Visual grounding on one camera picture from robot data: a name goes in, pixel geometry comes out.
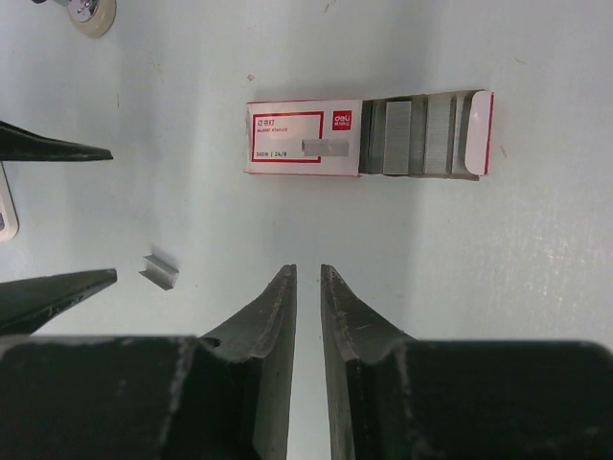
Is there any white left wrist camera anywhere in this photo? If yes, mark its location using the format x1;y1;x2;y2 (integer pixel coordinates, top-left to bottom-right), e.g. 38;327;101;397
0;165;19;242

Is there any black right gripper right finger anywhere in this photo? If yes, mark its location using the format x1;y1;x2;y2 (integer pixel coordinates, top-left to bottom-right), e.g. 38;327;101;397
320;264;612;459

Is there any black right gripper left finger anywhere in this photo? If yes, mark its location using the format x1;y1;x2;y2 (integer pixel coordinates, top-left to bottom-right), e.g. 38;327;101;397
1;265;297;459

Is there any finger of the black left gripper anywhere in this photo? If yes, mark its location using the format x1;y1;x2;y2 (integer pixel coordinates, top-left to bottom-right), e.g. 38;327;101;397
0;122;113;162
1;268;117;335

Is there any red white staple box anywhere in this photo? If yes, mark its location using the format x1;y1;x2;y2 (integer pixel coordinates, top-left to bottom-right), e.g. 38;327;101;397
245;90;495;181

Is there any black beige stapler base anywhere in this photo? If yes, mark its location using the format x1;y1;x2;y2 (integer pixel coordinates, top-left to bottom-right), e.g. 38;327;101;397
53;0;117;38

